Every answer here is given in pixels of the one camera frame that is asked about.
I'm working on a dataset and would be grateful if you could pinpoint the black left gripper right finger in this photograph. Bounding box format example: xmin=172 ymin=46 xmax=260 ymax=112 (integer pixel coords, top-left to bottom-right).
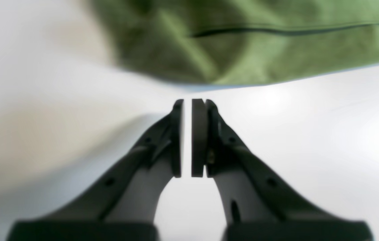
xmin=191 ymin=99 xmax=373 ymax=241

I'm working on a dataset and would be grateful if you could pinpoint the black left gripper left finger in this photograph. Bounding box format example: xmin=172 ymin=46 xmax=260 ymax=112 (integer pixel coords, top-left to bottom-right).
xmin=7 ymin=99 xmax=184 ymax=241

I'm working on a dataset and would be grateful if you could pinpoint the olive green T-shirt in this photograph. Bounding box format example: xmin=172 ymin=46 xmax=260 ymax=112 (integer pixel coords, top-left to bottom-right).
xmin=89 ymin=0 xmax=379 ymax=85

